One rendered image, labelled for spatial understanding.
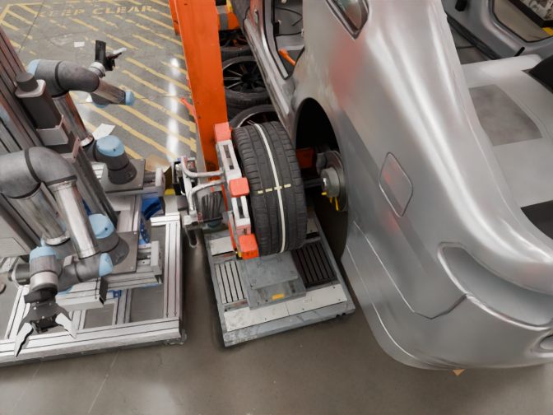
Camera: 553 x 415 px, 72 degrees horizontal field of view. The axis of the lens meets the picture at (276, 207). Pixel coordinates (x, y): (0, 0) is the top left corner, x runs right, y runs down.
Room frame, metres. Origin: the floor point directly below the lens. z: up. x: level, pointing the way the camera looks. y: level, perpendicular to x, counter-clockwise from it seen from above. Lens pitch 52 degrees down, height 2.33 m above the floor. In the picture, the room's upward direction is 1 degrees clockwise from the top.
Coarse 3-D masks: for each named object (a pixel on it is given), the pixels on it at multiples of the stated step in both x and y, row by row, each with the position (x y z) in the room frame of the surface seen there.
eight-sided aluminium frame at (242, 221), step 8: (216, 144) 1.42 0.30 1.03; (224, 144) 1.32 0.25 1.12; (232, 144) 1.33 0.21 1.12; (216, 152) 1.46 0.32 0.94; (224, 152) 1.27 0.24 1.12; (232, 152) 1.27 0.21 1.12; (224, 160) 1.22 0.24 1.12; (232, 160) 1.23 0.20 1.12; (224, 168) 1.21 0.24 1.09; (232, 176) 1.13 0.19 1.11; (240, 176) 1.13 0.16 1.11; (232, 200) 1.05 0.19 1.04; (240, 216) 1.02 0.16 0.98; (248, 216) 1.02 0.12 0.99; (232, 224) 1.23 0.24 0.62; (240, 224) 0.98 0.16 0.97; (248, 224) 0.99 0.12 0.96; (240, 232) 0.98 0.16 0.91; (248, 232) 0.99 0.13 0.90
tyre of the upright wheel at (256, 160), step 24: (240, 144) 1.27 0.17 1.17; (264, 144) 1.27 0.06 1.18; (288, 144) 1.28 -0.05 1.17; (264, 168) 1.15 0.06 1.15; (288, 168) 1.17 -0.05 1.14; (264, 192) 1.07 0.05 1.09; (288, 192) 1.08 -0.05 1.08; (264, 216) 1.00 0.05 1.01; (288, 216) 1.02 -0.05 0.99; (264, 240) 0.95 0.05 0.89; (288, 240) 0.99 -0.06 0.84
